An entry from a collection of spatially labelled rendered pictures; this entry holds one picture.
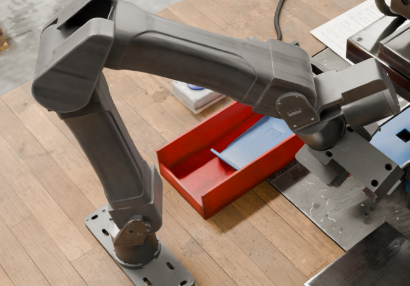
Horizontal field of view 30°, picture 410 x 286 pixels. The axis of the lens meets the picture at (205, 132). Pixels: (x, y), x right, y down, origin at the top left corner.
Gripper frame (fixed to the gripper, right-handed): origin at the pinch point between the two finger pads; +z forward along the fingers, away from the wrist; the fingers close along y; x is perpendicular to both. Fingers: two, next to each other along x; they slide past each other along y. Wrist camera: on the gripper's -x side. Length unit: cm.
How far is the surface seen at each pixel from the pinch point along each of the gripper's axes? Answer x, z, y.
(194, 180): 19.3, 1.3, -18.0
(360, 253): -7.5, 4.3, -9.2
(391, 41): 1.6, -12.5, 14.0
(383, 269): -11.3, 4.5, -8.8
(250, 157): 17.0, 5.6, -9.6
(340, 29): 30.1, 22.3, 18.3
